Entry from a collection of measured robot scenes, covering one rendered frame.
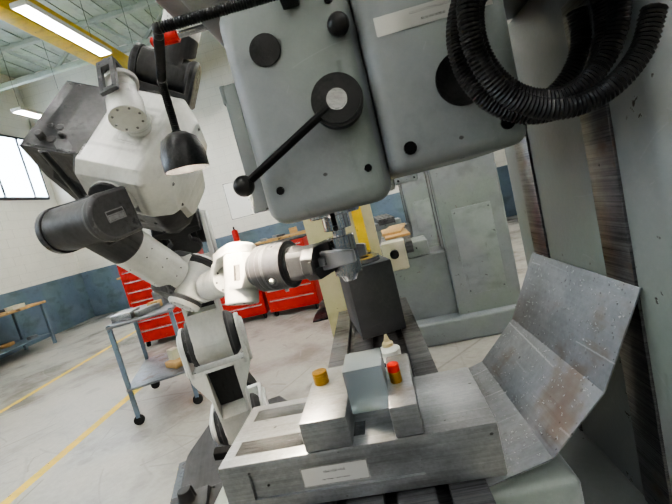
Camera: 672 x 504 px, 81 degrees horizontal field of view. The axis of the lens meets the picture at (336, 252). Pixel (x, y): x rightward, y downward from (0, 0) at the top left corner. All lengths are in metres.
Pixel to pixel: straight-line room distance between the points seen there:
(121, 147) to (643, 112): 0.87
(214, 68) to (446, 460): 10.46
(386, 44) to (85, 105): 0.70
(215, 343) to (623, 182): 1.05
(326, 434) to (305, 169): 0.35
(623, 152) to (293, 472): 0.56
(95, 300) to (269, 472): 11.71
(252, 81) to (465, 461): 0.56
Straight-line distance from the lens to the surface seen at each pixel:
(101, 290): 12.03
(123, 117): 0.88
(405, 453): 0.54
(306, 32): 0.62
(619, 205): 0.62
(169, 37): 0.89
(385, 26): 0.59
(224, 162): 10.27
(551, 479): 0.69
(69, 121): 1.04
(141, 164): 0.91
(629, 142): 0.59
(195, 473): 1.58
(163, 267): 0.96
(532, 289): 0.87
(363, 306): 1.02
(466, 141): 0.57
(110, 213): 0.87
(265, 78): 0.61
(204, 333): 1.25
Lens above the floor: 1.32
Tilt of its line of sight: 7 degrees down
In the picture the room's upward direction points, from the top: 14 degrees counter-clockwise
